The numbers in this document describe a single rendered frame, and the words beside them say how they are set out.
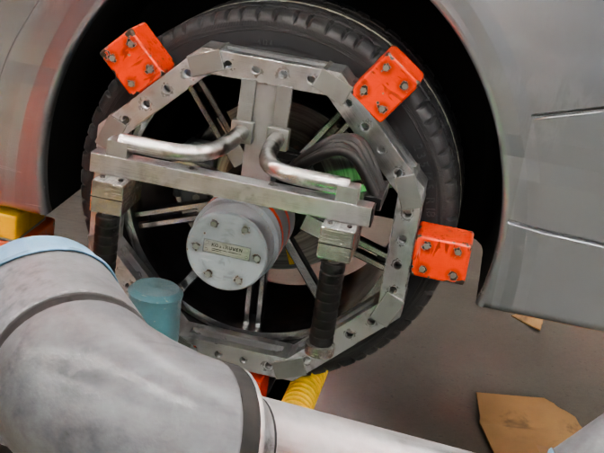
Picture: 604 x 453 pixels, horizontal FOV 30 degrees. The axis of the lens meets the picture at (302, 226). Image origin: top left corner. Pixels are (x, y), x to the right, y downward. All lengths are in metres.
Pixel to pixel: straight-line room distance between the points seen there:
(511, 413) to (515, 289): 1.29
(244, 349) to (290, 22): 0.55
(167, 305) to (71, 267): 1.03
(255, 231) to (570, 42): 0.57
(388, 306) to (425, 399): 1.36
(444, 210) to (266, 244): 0.34
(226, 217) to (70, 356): 1.02
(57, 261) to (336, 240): 0.84
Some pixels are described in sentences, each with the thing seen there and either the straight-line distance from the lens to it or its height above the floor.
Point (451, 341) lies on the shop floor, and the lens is 3.56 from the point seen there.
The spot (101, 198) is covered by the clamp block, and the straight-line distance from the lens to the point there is 1.66.
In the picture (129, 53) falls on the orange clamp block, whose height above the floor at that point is 1.09.
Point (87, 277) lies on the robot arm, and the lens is 0.77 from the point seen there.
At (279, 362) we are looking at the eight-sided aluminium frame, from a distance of 1.92.
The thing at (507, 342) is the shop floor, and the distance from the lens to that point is 3.64.
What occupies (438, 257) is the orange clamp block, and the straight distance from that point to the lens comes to 1.81.
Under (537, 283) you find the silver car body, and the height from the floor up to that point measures 0.81.
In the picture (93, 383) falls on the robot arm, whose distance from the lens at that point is 0.68.
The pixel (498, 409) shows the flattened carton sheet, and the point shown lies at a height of 0.02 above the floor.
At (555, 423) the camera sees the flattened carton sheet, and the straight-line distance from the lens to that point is 3.21.
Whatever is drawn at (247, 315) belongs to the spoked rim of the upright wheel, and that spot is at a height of 0.63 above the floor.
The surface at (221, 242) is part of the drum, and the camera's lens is 1.70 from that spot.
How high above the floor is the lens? 1.50
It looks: 21 degrees down
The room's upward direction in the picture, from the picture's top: 9 degrees clockwise
